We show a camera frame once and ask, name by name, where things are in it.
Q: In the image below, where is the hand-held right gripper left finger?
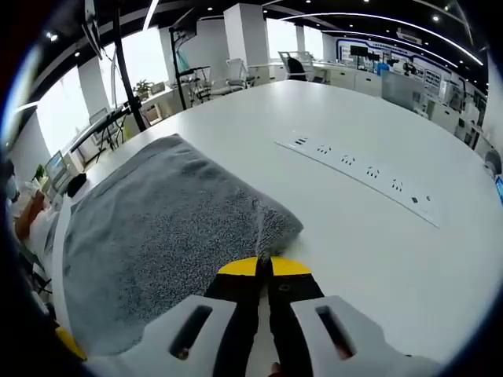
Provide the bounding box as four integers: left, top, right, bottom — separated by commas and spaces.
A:
84, 257, 263, 377

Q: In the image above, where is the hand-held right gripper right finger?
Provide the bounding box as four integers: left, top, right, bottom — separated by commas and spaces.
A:
266, 255, 445, 377

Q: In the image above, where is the grey towel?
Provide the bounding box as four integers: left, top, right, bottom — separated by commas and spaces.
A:
62, 133, 306, 357

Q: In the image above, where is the person's white shirt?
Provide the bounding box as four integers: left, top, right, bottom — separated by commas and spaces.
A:
29, 211, 60, 256

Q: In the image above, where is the white built-in power strip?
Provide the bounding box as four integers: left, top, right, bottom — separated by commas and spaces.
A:
274, 131, 443, 229

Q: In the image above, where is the small black object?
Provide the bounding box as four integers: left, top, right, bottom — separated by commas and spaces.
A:
66, 172, 88, 197

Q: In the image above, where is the person's head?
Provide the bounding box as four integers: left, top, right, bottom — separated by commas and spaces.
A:
0, 159, 20, 205

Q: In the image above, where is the white office chair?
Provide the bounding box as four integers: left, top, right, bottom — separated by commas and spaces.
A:
211, 57, 256, 95

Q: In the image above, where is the small potted plant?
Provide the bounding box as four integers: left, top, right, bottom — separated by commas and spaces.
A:
133, 79, 155, 101

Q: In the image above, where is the black-backed office chair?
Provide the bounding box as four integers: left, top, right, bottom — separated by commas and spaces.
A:
277, 50, 318, 82

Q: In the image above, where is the grey mesh office chair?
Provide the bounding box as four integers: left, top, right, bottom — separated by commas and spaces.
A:
380, 69, 428, 111

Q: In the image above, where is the small grey object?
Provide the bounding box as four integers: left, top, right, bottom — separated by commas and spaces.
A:
483, 151, 503, 176

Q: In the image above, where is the black light stand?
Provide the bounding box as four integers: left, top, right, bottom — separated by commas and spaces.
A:
112, 0, 149, 133

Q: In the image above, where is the ceiling air conditioner unit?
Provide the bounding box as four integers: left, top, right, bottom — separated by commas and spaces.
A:
396, 27, 424, 44

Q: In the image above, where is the white softbox panel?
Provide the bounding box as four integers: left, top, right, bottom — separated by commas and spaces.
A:
80, 0, 105, 60

